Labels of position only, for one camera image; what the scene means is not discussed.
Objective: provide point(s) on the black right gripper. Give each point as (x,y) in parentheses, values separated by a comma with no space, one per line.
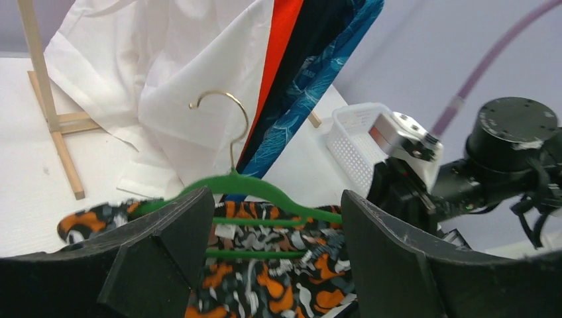
(397,190)

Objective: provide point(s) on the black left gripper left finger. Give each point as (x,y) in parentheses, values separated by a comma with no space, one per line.
(146,268)

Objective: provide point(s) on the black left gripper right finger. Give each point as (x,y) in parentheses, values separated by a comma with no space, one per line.
(401,271)

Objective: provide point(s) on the clear plastic basket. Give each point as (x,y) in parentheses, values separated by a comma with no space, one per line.
(350,143)

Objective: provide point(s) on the camouflage orange grey shorts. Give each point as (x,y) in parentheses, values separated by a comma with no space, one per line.
(318,284)

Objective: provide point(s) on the green hanger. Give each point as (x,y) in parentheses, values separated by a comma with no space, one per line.
(234,183)

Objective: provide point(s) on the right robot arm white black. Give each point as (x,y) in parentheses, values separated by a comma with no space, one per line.
(513,150)

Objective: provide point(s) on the blue patterned shorts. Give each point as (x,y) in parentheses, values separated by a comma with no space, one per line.
(312,82)

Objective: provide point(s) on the navy blue shorts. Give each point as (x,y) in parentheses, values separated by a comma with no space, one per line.
(317,24)

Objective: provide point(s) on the white shorts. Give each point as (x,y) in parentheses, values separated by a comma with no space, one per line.
(175,79)

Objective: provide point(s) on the wooden clothes rack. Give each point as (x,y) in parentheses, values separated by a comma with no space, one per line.
(48,101)

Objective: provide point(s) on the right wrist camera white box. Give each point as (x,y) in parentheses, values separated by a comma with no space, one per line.
(400,136)

